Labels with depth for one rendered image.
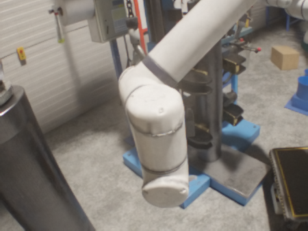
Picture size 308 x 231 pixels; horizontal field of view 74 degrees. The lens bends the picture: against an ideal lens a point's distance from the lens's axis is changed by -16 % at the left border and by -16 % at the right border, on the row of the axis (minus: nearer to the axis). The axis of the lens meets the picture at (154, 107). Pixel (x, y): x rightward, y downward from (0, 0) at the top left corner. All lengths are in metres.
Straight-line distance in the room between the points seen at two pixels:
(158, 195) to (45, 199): 0.35
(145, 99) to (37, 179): 0.38
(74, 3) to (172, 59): 1.51
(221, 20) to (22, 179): 0.57
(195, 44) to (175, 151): 0.21
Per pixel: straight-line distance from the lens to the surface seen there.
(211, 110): 1.79
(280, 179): 1.83
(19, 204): 0.67
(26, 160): 0.59
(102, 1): 2.05
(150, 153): 0.38
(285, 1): 1.30
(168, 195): 0.43
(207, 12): 0.48
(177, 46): 0.47
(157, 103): 0.35
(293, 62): 4.42
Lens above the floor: 1.65
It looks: 31 degrees down
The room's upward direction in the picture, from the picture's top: 9 degrees counter-clockwise
